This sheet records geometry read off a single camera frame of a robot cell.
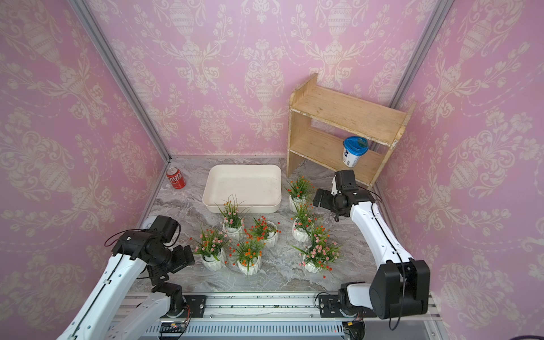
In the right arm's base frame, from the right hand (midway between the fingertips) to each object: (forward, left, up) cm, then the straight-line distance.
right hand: (325, 201), depth 84 cm
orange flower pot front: (-19, +29, 0) cm, 35 cm away
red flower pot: (-10, +25, -2) cm, 27 cm away
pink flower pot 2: (-6, +36, -1) cm, 37 cm away
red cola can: (+21, +67, -5) cm, 70 cm away
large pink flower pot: (-20, +5, 0) cm, 20 cm away
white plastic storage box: (+21, +28, -14) cm, 37 cm away
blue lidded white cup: (+15, -12, +15) cm, 24 cm away
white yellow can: (0, +75, -9) cm, 75 cm away
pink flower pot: (-16, +43, +1) cm, 46 cm away
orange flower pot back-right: (+8, +9, -3) cm, 13 cm away
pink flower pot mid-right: (-8, +10, -9) cm, 15 cm away
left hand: (-22, +51, -3) cm, 56 cm away
